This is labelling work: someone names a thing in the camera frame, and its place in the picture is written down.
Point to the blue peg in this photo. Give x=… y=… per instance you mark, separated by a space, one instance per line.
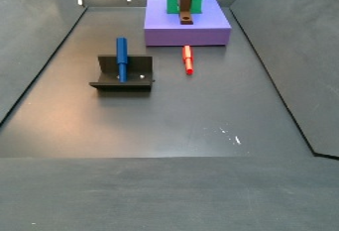
x=122 y=58

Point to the green U-shaped block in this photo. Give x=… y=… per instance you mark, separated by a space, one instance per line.
x=173 y=6

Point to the black angle fixture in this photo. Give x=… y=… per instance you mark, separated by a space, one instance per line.
x=139 y=74

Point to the purple base block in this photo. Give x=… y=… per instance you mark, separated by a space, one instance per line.
x=165 y=32

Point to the red peg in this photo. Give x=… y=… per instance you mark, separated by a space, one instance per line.
x=189 y=59

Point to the brown L-shaped bracket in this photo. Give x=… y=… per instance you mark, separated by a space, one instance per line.
x=185 y=12

